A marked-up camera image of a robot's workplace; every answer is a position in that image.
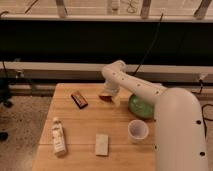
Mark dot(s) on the beige robot end tool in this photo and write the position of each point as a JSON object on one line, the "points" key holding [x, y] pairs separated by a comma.
{"points": [[116, 100]]}

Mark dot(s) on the red chili pepper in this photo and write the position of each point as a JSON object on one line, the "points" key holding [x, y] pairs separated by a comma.
{"points": [[105, 98]]}

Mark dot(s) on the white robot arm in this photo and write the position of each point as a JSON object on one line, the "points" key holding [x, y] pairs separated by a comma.
{"points": [[180, 143]]}

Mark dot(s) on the green bowl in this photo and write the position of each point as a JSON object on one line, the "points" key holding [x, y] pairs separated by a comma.
{"points": [[140, 108]]}

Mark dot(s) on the brown chocolate bar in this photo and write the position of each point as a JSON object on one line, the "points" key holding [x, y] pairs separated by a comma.
{"points": [[79, 99]]}

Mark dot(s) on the white paper cup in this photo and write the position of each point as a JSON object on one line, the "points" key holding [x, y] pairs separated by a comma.
{"points": [[137, 131]]}

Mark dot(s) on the beige sponge block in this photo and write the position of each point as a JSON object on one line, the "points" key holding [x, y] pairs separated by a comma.
{"points": [[101, 145]]}

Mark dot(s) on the white plastic bottle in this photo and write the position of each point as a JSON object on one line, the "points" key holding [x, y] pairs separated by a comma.
{"points": [[59, 145]]}

